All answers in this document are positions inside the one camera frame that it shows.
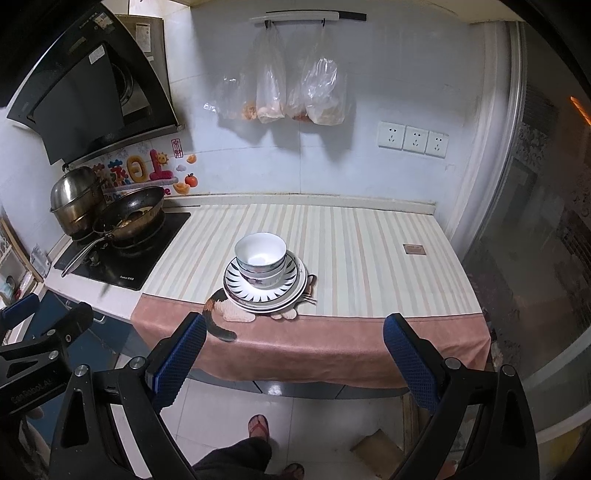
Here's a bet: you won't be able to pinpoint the dark wok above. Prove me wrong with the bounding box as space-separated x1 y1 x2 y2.
99 186 166 245

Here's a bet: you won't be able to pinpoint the colourful wall stickers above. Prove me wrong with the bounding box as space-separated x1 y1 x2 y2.
90 136 204 199

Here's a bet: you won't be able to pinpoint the black glass cooktop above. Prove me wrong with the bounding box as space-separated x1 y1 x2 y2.
54 210 191 291

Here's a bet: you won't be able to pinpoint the clear plastic bag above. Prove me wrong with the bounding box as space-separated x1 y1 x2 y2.
302 21 347 126
203 69 259 121
255 23 287 124
285 78 310 123

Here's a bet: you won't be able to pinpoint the steel steamer pot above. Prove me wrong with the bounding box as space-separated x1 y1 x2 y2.
50 166 107 238

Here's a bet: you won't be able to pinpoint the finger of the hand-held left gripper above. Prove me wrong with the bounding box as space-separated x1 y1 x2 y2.
0 293 42 330
18 301 95 358

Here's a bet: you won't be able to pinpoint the cardboard piece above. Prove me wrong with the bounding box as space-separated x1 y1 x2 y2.
350 428 407 480

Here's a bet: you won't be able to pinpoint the white ceramic bowl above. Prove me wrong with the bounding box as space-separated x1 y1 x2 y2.
237 258 286 289
234 232 287 273

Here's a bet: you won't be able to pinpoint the wall hook rail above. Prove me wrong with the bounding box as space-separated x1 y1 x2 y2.
250 11 368 24

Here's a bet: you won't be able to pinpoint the long-handled frying pan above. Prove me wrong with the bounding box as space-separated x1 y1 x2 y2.
61 222 134 278

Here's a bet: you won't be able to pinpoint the person's dark trouser leg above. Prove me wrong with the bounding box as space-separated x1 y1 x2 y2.
191 436 273 480

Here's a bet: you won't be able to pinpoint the white wall socket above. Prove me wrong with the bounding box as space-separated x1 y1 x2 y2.
378 121 407 149
425 130 450 158
403 124 430 153

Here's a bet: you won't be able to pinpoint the black range hood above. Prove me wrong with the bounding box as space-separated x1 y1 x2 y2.
7 9 181 167

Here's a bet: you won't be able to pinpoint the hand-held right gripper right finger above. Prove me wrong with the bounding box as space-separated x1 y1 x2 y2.
383 313 541 480

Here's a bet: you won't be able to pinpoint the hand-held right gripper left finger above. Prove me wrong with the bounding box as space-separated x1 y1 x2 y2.
46 311 208 480

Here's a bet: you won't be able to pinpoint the blue cabinet front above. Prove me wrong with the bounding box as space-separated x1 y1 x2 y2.
28 288 153 370

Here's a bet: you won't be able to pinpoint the white plate blue petal pattern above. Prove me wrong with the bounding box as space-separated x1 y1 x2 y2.
223 251 308 305

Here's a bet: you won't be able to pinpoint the striped tablecloth pink border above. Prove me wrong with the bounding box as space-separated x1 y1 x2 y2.
130 203 491 391

